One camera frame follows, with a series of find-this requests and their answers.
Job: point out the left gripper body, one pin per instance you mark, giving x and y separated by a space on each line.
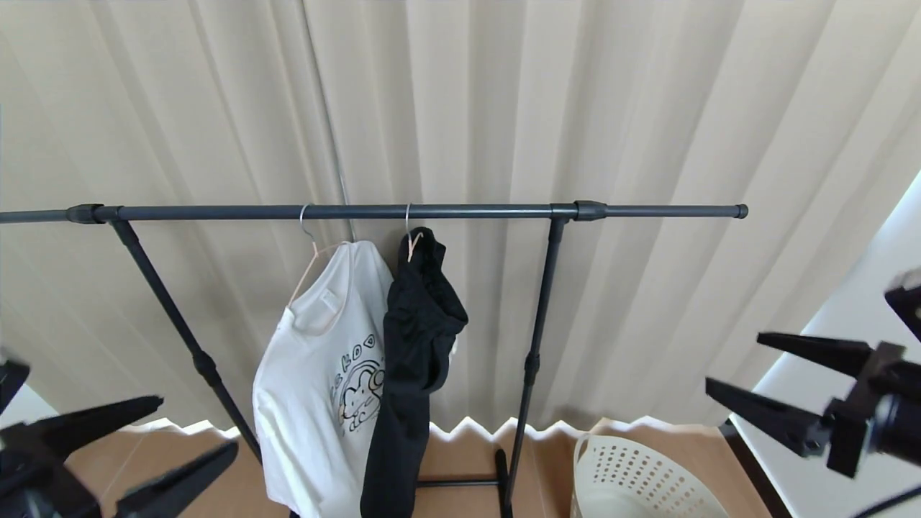
36 475

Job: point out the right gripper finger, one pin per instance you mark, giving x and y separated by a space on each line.
770 421
820 352

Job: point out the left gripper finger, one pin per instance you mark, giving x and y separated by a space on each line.
180 482
93 421

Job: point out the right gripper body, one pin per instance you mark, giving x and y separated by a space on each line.
878 410

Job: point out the white garment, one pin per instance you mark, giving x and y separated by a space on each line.
309 403

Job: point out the black garment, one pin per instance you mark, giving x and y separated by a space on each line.
410 345

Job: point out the pink clothes hanger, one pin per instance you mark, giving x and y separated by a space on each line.
409 237
308 237

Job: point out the white laundry basket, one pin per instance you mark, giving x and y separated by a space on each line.
633 475

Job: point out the black clothes rack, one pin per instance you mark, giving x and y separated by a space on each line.
468 211

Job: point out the beige curtain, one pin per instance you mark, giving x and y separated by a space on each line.
504 86

